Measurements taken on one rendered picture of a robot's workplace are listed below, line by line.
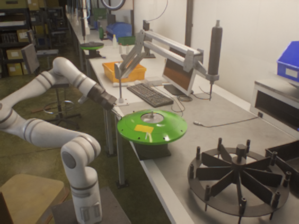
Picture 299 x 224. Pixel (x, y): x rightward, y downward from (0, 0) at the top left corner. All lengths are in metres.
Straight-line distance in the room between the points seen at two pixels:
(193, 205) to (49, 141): 0.55
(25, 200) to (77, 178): 0.72
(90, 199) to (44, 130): 0.28
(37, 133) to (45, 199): 0.62
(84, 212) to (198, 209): 0.39
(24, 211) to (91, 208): 0.59
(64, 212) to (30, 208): 0.43
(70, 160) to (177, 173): 0.47
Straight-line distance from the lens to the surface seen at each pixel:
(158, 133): 0.98
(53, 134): 0.86
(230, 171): 0.93
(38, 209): 1.39
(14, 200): 1.50
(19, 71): 6.46
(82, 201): 0.86
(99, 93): 1.07
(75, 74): 1.09
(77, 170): 0.77
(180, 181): 1.00
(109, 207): 0.99
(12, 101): 1.06
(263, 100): 1.68
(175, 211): 0.89
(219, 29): 0.88
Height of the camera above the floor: 1.57
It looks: 25 degrees down
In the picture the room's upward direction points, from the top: straight up
